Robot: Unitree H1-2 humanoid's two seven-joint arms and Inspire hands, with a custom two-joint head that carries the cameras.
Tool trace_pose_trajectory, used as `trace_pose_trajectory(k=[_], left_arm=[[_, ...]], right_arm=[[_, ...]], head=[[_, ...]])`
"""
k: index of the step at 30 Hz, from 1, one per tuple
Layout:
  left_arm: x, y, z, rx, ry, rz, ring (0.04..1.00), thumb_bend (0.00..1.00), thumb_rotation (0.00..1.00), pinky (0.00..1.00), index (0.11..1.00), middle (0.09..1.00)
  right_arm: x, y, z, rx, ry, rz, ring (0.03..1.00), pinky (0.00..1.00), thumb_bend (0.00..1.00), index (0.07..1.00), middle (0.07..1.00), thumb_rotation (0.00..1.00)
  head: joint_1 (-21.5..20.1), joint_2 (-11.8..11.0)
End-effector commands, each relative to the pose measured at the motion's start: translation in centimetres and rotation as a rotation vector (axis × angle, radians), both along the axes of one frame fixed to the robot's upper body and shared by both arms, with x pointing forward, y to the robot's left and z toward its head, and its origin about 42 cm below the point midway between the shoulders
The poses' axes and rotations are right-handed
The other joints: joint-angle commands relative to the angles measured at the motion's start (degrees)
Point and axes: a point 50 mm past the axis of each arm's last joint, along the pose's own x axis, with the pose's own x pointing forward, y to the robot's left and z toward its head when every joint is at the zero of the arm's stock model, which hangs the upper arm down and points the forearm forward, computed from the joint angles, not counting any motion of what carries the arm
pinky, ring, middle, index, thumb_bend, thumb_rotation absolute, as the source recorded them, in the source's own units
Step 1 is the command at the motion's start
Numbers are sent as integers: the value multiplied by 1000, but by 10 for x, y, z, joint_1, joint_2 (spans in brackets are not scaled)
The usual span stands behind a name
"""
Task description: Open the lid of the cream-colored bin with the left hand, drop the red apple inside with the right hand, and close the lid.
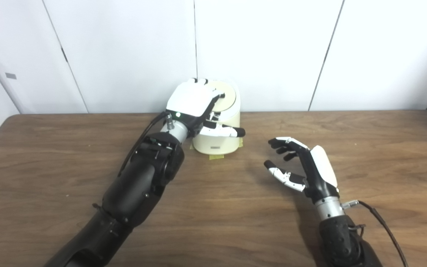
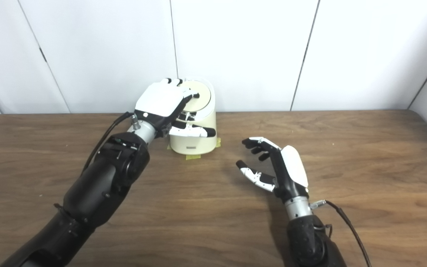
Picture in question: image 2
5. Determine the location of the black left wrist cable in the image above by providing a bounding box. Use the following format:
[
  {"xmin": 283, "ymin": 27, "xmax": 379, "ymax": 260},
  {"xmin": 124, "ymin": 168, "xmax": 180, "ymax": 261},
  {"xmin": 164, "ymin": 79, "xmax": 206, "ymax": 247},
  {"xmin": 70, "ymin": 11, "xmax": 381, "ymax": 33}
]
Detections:
[{"xmin": 80, "ymin": 111, "xmax": 135, "ymax": 175}]

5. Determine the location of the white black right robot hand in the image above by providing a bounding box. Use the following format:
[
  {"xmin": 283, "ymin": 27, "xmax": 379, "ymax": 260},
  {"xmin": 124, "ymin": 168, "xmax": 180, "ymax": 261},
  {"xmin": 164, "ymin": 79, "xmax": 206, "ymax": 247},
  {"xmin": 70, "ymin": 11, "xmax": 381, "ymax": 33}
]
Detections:
[{"xmin": 236, "ymin": 137, "xmax": 309, "ymax": 202}]

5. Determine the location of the cream-colored lidded bin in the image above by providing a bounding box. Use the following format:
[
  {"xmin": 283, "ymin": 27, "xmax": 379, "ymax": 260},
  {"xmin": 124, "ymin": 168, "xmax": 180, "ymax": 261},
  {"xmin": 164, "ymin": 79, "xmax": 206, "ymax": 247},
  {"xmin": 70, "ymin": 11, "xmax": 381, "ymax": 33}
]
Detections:
[{"xmin": 167, "ymin": 77, "xmax": 217, "ymax": 155}]

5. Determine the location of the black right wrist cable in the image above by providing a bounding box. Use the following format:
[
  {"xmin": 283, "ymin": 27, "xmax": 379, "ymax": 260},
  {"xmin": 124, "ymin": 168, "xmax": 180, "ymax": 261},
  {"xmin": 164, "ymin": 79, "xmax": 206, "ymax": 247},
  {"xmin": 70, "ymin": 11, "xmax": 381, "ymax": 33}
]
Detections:
[{"xmin": 309, "ymin": 200, "xmax": 371, "ymax": 267}]

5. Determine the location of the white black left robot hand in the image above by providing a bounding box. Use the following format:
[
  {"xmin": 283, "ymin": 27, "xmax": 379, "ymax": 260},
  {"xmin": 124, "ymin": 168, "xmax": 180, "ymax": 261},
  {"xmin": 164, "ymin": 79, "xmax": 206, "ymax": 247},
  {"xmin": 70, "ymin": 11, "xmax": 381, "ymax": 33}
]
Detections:
[{"xmin": 134, "ymin": 78, "xmax": 216, "ymax": 138}]

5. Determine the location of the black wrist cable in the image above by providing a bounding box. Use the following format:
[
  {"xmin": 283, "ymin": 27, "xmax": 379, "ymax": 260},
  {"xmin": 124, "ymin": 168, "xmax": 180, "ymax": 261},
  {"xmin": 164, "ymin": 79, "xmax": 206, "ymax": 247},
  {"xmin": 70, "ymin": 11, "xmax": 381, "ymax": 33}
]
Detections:
[
  {"xmin": 80, "ymin": 111, "xmax": 135, "ymax": 175},
  {"xmin": 309, "ymin": 200, "xmax": 371, "ymax": 267}
]

